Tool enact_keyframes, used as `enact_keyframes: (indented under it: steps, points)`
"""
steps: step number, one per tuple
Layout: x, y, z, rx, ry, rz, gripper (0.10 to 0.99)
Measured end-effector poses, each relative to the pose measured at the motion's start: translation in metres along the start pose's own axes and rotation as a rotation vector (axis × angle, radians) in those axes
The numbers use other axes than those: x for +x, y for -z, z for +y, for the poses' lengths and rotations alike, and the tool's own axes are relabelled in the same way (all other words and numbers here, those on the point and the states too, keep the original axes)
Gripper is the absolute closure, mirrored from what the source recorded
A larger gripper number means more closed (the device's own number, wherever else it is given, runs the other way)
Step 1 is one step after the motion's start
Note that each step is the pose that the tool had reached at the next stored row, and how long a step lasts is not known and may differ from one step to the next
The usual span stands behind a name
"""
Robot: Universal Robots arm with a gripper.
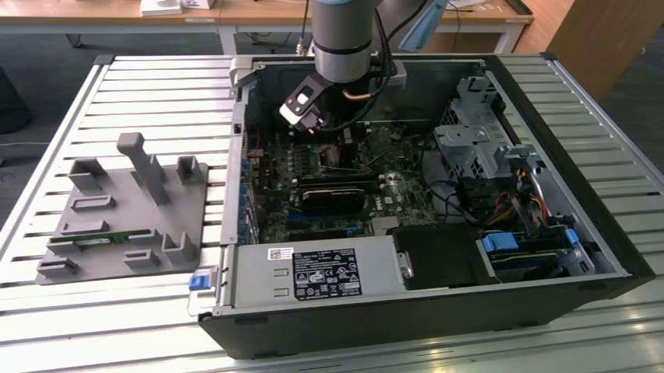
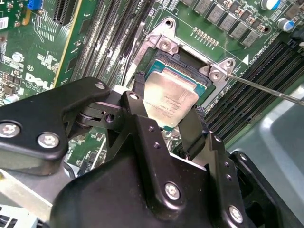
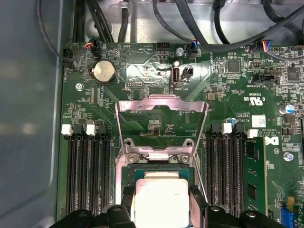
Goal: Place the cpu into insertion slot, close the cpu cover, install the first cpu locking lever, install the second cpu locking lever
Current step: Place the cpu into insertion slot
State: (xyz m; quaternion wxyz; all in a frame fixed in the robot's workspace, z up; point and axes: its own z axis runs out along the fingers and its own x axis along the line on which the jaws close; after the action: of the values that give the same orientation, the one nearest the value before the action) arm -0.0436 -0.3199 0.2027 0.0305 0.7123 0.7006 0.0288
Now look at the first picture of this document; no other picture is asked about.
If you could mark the green RAM stick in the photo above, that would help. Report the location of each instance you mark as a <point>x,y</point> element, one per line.
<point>119,237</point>

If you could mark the white and blue box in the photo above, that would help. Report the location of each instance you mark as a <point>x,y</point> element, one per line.
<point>199,4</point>

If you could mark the silver metal bay bracket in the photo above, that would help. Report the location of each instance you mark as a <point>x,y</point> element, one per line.
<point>475,87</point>

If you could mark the pale blue teach pendant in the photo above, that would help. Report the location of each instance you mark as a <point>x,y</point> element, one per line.
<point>425,35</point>

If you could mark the blue disk carrier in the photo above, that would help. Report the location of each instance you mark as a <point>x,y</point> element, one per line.
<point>497,242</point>

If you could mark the silver finned chipset heatsink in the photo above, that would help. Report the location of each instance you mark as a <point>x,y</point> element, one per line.
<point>388,226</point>

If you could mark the RAM slot white clips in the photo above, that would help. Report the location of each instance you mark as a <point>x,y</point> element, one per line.
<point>337,187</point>
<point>337,180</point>

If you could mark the wooden desk white frame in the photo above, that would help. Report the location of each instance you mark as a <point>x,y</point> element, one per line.
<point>259,17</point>
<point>78,17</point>

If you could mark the CPU socket metal frame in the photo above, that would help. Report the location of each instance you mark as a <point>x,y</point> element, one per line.
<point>321,159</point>

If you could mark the blue case latch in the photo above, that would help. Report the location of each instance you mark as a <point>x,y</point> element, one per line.
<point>202,281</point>

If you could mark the wooden cabinet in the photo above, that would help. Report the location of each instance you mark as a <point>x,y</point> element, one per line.
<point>596,39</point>

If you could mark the black open PC case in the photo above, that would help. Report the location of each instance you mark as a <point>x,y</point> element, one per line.
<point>364,334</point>

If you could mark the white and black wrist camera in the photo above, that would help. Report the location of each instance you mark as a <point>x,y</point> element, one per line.
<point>301,105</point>

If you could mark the copper ribbed fitting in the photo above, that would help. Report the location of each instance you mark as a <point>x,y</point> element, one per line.
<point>358,95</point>

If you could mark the small blue clip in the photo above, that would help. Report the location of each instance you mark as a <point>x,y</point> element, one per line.
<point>572,237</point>

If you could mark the silver disk bay cage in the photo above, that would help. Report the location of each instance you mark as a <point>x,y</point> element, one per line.
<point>461,151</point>

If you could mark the green motherboard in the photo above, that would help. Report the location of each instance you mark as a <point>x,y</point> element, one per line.
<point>405,182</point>

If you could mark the grey power supply unit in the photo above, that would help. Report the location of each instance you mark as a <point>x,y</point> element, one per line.
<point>259,279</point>

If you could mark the blue expansion slot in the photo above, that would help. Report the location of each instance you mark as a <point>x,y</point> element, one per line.
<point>352,231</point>

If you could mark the grey parts rack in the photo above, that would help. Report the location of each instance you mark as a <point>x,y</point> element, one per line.
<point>103,256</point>

